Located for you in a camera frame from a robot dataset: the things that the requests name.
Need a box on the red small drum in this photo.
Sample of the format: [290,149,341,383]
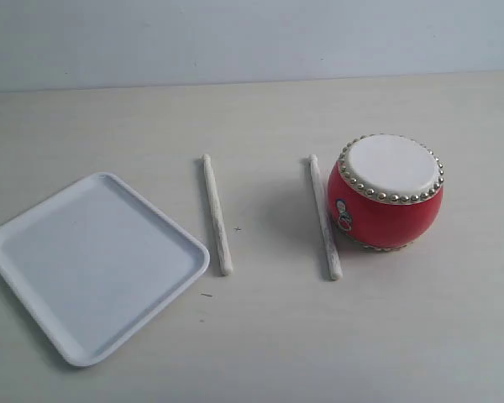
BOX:
[327,133,444,251]

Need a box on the white drumstick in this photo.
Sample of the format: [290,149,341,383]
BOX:
[202,154,234,276]
[308,154,343,281]

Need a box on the white plastic tray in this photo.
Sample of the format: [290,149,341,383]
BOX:
[0,172,210,367]

